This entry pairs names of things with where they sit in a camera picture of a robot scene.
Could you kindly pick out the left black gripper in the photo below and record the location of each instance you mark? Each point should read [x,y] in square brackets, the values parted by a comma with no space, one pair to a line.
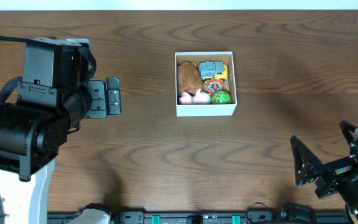
[99,99]

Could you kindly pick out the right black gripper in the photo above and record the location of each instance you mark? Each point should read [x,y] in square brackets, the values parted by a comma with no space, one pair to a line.
[323,173]

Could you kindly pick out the brown plush toy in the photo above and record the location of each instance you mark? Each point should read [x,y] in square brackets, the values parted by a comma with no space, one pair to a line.
[188,79]

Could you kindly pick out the pink white pig toy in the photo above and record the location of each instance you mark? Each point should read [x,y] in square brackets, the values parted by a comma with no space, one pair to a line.
[200,98]

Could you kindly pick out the yellow grey toy truck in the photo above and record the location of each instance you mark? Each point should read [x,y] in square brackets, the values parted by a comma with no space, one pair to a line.
[213,69]

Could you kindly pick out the orange round basket toy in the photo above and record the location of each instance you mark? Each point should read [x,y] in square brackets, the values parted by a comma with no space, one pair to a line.
[215,85]

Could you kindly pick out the green number ball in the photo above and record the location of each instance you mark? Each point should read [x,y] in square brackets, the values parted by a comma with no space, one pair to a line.
[221,97]

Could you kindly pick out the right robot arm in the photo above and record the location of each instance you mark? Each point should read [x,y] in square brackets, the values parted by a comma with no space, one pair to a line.
[349,189]

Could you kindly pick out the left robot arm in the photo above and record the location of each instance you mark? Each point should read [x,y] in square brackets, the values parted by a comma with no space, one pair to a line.
[35,120]

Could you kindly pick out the white cardboard box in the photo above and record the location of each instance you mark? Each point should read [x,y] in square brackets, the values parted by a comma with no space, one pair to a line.
[229,85]

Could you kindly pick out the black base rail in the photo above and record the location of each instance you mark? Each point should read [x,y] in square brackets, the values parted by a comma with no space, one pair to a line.
[256,213]

